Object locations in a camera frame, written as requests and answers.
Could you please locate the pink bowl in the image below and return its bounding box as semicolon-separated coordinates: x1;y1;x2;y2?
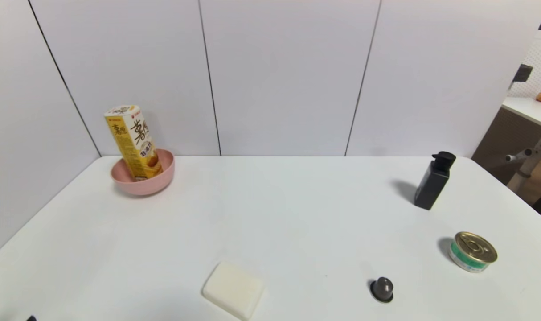
111;148;175;197

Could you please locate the green tin can gold lid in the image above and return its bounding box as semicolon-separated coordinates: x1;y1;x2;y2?
448;231;498;273

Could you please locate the white side table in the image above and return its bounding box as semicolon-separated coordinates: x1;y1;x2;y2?
502;95;541;192

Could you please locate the small black box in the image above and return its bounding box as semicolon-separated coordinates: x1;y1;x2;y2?
514;64;534;82

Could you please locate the black pump bottle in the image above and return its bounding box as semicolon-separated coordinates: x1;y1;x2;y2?
414;151;457;210

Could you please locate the brown cabinet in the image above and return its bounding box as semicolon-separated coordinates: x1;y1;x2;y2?
472;106;541;184

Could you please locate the yellow potato chip box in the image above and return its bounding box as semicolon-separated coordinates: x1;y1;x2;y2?
104;105;163;181

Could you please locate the dark coffee capsule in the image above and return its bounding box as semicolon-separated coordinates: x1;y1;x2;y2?
370;277;394;304

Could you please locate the white soap bar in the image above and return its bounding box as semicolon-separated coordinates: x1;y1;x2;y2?
202;261;265;321

